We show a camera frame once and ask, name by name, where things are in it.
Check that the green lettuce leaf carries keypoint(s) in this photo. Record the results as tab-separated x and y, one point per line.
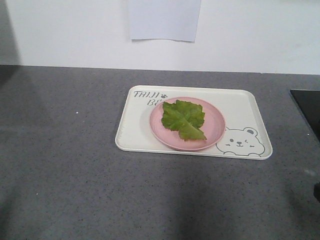
184	117

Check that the pink round plate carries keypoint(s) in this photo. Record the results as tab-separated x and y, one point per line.
214	127

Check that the cream bear print tray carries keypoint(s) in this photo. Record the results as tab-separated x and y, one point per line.
245	135

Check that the black glass cooktop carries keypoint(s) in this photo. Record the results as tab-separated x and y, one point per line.
308	102

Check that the white paper sheet on wall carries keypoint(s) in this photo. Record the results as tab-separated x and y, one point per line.
175	20

